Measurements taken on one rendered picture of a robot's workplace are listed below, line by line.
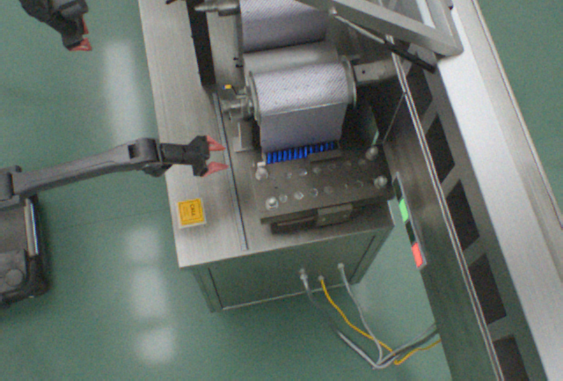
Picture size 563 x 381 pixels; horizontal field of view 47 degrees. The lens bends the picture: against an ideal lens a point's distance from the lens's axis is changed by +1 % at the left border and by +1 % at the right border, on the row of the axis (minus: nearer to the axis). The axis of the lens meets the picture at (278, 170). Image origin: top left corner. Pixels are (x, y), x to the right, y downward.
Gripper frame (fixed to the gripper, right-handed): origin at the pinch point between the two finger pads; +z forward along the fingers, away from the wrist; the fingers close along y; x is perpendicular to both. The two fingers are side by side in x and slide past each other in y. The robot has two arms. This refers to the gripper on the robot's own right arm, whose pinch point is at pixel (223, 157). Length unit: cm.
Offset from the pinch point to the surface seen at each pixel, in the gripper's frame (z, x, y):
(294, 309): 72, -78, 30
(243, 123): 4.2, 6.9, -8.0
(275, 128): 5.6, 19.2, 0.0
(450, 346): 28, 38, 65
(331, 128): 22.4, 23.0, 0.0
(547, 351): 5, 76, 71
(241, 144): 11.1, -5.8, -8.0
